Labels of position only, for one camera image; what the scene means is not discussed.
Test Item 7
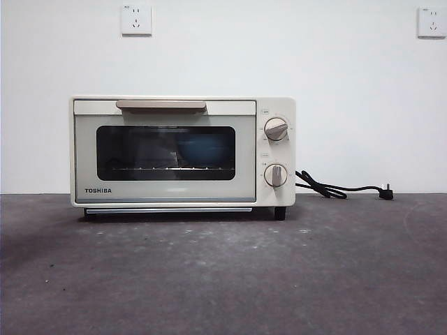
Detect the blue ribbed bowl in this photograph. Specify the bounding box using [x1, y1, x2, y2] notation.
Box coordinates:
[176, 137, 228, 168]

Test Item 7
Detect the glass oven door with handle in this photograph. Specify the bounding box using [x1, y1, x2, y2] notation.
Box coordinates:
[73, 100, 257, 203]

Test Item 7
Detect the beige oven control knob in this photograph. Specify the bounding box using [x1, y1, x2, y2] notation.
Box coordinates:
[263, 117, 289, 142]
[263, 163, 288, 188]

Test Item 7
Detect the metal oven crumb tray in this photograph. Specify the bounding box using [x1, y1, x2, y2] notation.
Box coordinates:
[83, 207, 253, 214]

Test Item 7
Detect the cream Toshiba toaster oven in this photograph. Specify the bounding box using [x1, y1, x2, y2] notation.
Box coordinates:
[68, 96, 297, 222]

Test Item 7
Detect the metal wire oven rack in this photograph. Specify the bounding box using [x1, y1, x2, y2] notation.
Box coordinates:
[96, 166, 235, 173]

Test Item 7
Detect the black oven power cable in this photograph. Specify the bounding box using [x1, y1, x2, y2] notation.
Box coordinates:
[294, 170, 395, 202]

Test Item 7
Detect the white wall socket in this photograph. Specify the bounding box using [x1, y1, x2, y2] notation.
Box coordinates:
[121, 4, 153, 37]
[417, 6, 447, 39]

